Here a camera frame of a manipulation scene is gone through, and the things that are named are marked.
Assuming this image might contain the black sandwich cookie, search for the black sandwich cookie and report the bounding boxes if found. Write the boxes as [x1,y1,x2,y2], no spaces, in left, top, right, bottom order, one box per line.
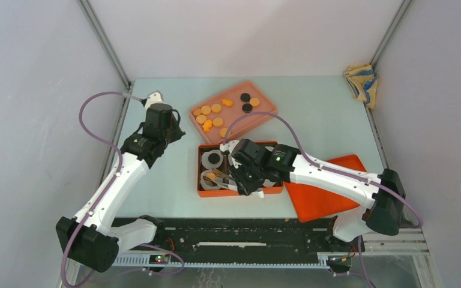
[240,93,251,103]
[208,152,221,165]
[242,103,253,113]

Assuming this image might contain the round orange cookie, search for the round orange cookie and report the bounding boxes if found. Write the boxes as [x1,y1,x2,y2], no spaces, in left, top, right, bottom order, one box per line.
[205,172,217,181]
[219,128,228,138]
[212,117,224,127]
[196,114,207,125]
[211,103,222,113]
[200,105,212,115]
[249,97,261,107]

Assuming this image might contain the metal serving tongs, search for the metal serving tongs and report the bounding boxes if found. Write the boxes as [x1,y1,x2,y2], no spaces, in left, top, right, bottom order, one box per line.
[200,169,265,199]

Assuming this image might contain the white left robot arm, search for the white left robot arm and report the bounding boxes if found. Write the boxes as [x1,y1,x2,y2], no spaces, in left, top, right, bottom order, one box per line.
[56,103,185,272]

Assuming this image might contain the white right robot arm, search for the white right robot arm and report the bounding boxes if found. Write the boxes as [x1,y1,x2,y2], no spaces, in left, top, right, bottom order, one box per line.
[220,139,405,251]

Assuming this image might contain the white paper cup front-right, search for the white paper cup front-right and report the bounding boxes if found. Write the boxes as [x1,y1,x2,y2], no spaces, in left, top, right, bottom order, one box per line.
[262,179,282,188]

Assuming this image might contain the orange cookie tin box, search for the orange cookie tin box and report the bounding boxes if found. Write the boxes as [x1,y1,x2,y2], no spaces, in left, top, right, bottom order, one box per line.
[196,141,285,199]

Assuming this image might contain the fish shaped orange cookie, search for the fish shaped orange cookie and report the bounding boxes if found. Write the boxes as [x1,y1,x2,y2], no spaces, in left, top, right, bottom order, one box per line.
[202,119,213,133]
[220,98,234,107]

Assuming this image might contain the white paper cup back-left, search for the white paper cup back-left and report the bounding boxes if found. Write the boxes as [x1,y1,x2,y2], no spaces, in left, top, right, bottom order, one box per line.
[201,149,224,169]

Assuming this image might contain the pink cookie tray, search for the pink cookie tray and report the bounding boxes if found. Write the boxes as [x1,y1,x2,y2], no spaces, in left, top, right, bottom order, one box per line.
[188,80,277,144]

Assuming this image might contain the white paper cup front-left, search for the white paper cup front-left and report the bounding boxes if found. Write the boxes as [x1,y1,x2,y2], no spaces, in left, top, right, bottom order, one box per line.
[200,170,227,191]

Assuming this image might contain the orange tin lid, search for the orange tin lid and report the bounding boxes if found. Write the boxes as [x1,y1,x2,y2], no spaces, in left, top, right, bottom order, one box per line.
[283,154,369,223]

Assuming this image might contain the yellow blue cloth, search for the yellow blue cloth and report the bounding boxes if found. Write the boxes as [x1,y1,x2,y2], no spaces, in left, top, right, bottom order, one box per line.
[344,64,379,109]

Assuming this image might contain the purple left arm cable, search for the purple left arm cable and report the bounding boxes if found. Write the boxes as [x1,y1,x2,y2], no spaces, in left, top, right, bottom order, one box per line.
[61,91,185,288]

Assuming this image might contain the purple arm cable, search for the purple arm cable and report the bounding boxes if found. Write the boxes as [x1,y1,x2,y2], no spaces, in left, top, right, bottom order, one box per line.
[221,112,424,288]
[61,91,185,288]

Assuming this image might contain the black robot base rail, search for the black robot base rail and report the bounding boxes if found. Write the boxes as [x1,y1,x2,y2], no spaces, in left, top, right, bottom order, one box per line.
[111,214,375,265]

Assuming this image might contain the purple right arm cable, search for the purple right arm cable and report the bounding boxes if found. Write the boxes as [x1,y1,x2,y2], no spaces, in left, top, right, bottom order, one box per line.
[221,112,424,288]

